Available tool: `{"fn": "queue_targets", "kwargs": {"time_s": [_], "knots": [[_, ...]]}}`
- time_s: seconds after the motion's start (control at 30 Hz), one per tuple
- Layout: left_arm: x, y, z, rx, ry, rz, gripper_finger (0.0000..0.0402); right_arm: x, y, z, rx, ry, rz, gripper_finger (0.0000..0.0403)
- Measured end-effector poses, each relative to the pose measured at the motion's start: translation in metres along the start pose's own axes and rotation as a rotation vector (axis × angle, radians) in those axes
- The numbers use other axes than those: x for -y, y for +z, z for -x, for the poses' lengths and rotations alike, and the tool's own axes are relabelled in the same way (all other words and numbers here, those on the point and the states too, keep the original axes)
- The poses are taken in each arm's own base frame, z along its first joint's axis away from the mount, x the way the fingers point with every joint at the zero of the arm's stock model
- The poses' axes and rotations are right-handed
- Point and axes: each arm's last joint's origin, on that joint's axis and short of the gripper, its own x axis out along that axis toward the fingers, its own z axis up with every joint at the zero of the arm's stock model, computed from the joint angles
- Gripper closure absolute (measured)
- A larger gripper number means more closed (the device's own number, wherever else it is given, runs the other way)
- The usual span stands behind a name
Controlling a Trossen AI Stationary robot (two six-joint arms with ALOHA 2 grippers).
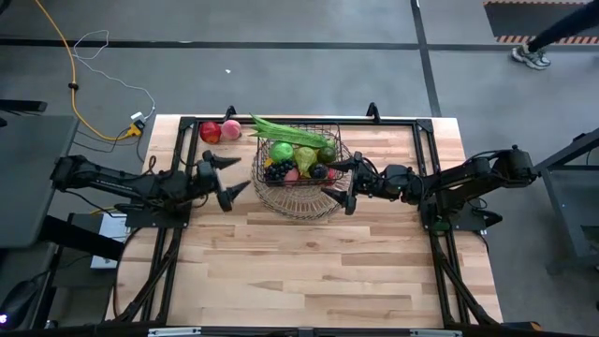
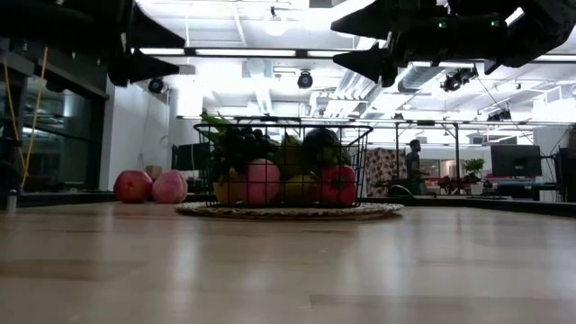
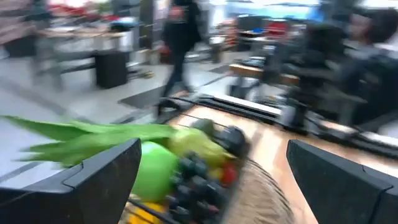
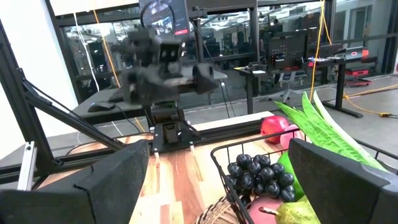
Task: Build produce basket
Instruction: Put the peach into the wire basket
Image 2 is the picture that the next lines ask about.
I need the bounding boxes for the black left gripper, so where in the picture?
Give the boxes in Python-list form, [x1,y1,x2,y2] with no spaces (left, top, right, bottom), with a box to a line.
[105,0,186,87]

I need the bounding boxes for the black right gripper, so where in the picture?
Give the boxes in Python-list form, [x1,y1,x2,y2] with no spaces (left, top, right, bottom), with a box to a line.
[330,0,509,89]

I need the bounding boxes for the green leafy vegetable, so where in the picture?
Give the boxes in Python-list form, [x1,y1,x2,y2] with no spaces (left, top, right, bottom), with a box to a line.
[200,112,236,136]

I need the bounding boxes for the dark purple fig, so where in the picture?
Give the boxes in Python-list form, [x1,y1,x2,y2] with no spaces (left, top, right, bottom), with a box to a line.
[301,127,341,157]

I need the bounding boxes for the green avocado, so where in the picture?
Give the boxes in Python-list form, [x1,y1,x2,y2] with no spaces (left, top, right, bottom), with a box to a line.
[317,146,352,167]

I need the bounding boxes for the black grape bunch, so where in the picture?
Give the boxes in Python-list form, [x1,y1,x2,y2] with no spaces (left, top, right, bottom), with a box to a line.
[215,126,281,181]

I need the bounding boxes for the red apple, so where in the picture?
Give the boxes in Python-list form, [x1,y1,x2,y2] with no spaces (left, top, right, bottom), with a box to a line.
[112,169,154,204]

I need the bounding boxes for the pink peach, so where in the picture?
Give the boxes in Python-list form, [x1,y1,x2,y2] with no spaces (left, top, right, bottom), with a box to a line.
[245,157,283,204]
[151,169,189,204]

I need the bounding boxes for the green speckled pear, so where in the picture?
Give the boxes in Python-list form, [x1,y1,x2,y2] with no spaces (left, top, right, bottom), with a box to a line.
[274,134,308,176]

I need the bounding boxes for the red bell pepper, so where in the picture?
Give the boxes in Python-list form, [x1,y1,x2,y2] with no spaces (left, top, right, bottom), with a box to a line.
[319,165,359,207]

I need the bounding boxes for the person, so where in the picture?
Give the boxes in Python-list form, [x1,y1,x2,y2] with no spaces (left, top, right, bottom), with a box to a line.
[406,139,429,182]

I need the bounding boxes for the patterned fabric panel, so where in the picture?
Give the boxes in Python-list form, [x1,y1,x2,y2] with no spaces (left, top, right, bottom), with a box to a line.
[364,147,409,198]

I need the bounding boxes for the potted green plant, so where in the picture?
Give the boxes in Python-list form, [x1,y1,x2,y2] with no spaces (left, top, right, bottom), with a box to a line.
[463,157,487,195]

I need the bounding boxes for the black desk monitor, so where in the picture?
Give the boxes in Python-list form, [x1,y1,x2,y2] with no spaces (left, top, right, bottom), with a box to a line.
[490,144,543,177]

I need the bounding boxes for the round woven placemat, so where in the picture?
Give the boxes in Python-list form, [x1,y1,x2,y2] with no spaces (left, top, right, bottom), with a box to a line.
[174,201,405,222]

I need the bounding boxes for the small white cylinder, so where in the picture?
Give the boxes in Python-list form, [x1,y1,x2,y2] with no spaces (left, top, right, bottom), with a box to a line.
[5,188,19,215]

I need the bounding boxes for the black wire basket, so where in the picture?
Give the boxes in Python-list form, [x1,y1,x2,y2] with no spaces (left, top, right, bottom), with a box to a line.
[193,117,374,209]

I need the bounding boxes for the yellow hanging cable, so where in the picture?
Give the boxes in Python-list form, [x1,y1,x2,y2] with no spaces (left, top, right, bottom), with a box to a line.
[0,44,50,190]

